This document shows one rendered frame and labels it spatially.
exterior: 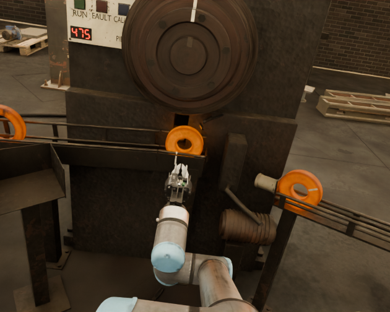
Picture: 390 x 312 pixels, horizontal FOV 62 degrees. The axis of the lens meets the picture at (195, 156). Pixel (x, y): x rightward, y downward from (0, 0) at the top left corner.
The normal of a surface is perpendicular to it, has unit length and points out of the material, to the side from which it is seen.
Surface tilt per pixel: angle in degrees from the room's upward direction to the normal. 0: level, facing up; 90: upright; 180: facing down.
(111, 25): 90
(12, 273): 0
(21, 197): 5
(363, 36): 90
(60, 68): 90
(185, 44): 90
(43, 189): 5
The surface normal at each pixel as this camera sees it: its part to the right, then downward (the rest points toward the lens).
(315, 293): 0.14, -0.87
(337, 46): -0.04, 0.47
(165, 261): -0.07, 0.66
